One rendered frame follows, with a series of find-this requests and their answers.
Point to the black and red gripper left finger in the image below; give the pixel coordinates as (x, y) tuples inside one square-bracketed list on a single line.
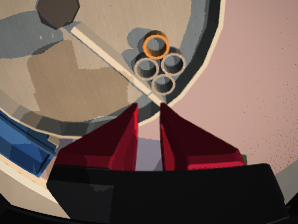
[(106, 146)]

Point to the bronze bushing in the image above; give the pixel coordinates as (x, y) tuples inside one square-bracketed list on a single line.
[(158, 54)]

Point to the grey metal bushing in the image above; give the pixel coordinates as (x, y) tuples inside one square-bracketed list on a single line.
[(163, 89), (145, 74), (176, 69)]

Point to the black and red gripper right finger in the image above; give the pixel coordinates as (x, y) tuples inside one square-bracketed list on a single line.
[(191, 147)]

